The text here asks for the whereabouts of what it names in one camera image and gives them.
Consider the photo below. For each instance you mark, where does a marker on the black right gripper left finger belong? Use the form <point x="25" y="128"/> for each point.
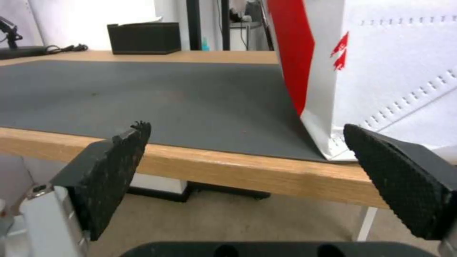
<point x="107" y="171"/>

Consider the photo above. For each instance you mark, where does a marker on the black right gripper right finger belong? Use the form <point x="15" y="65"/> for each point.
<point x="403" y="184"/>

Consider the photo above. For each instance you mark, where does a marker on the white and red takeout bag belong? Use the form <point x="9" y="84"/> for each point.
<point x="360" y="80"/>

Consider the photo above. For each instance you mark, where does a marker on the white table leg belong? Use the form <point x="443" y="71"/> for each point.
<point x="366" y="223"/>

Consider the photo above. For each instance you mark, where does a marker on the white cabinet with black base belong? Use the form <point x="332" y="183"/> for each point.
<point x="160" y="188"/>

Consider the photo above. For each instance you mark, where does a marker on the grey desk mat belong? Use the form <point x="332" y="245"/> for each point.
<point x="160" y="107"/>

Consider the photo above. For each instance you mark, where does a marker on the black desk organiser box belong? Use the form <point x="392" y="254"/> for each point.
<point x="144" y="38"/>

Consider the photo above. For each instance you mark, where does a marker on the black flat power adapter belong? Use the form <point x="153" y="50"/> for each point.
<point x="21" y="51"/>

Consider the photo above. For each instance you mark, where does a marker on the black upright post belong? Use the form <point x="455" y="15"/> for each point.
<point x="195" y="24"/>

